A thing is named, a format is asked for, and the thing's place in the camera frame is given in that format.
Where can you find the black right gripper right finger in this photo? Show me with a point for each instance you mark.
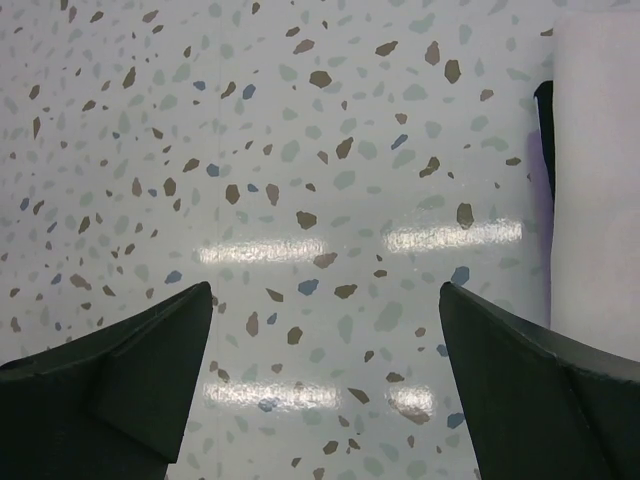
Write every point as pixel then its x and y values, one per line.
pixel 539 405

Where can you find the white folded t shirt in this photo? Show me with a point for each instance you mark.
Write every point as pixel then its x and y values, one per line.
pixel 595 247

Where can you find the black folded t shirt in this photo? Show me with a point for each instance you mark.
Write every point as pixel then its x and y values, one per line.
pixel 543 96

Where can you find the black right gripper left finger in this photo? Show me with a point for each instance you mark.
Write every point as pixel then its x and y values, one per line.
pixel 113 404

